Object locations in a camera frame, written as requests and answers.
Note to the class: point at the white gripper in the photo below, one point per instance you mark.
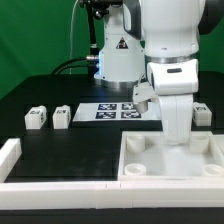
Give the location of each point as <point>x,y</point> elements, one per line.
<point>176,114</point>

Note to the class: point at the white square tabletop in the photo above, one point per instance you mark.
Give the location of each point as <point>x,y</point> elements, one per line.
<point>147,156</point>

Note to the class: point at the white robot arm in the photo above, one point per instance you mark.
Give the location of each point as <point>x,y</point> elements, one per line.
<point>152,46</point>

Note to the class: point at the white sheet with fiducial markers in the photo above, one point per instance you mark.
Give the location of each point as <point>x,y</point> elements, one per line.
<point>123,111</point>

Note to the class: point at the white U-shaped obstacle fence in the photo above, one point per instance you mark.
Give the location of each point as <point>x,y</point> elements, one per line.
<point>207,192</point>

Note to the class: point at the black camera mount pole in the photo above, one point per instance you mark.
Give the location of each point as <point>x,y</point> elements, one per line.
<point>90,23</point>

